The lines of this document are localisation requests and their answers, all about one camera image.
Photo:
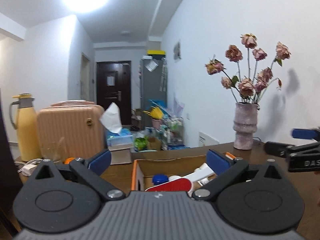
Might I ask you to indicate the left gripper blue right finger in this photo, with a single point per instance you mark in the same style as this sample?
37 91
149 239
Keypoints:
225 165

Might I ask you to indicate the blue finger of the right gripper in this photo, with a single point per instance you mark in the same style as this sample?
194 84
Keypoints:
307 134

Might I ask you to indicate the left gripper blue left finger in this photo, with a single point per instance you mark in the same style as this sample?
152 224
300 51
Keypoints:
98 163

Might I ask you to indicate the red white lint brush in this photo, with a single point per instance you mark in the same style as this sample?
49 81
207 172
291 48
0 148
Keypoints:
185 183

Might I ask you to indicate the white bottle cap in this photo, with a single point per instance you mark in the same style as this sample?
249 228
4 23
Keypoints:
175 177

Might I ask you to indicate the blue bottle cap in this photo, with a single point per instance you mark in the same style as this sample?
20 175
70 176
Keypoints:
159 179

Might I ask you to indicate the white box under tissues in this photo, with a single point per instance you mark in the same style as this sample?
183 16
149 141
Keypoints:
121 154

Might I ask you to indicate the orange fruit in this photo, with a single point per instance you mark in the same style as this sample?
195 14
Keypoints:
68 160

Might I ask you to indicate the blue tissue pack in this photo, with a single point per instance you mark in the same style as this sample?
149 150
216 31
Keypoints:
116 135

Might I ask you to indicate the red cardboard box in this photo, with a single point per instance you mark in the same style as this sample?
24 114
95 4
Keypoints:
144 170

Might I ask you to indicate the pink ceramic vase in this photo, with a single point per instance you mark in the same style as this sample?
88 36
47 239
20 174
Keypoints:
245 125

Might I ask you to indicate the clear drinking glass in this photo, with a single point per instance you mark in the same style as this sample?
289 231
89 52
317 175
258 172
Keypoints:
54 151

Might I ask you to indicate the pink ribbed suitcase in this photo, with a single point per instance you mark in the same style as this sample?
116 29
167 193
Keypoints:
78 122

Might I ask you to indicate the dried pink roses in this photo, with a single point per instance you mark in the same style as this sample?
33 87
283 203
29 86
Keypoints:
248 84

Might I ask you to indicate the yellow watering can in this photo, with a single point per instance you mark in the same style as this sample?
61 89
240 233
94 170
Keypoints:
155 113

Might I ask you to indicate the dark entrance door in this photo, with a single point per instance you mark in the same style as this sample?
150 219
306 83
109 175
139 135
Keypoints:
114 85

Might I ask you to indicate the yellow thermos jug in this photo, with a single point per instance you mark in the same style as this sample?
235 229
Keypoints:
23 118

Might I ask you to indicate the grey refrigerator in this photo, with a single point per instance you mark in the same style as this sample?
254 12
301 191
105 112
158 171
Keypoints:
153 87

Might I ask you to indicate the yellow box on refrigerator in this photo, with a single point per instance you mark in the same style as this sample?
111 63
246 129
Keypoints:
156 52

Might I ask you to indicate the wire storage rack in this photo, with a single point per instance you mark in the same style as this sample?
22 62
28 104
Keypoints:
172 129

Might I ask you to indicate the white charger with cable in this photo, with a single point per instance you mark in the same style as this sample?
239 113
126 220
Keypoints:
27 168

